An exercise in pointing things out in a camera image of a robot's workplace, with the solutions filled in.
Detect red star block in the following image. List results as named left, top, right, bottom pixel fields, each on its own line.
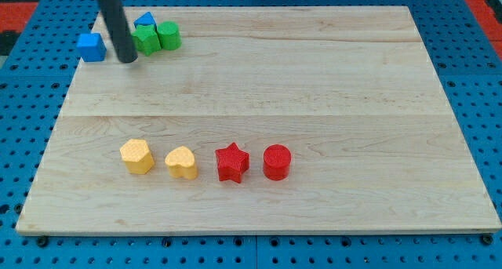
left=215, top=143, right=249, bottom=184

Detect red cylinder block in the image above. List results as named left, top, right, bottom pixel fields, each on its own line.
left=263, top=144, right=292, bottom=181

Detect yellow heart block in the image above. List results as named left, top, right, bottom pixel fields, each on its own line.
left=165, top=146, right=198, bottom=180

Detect yellow hexagon block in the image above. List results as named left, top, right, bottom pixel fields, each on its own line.
left=119, top=139, right=155, bottom=175

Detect light wooden board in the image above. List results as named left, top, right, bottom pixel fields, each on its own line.
left=16, top=6, right=501, bottom=236

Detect green cylinder block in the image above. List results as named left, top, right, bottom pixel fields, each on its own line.
left=157, top=21, right=182, bottom=51

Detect green star block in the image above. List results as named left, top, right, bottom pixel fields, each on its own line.
left=133, top=25, right=162, bottom=56

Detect blue triangle block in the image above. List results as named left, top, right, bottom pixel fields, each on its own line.
left=133, top=12, right=157, bottom=29

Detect blue cube block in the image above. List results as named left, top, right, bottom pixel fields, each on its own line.
left=77, top=33, right=107, bottom=62

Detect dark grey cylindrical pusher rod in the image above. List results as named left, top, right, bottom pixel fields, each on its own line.
left=97, top=0, right=138, bottom=64

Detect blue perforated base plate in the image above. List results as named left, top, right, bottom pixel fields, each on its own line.
left=1, top=0, right=501, bottom=268

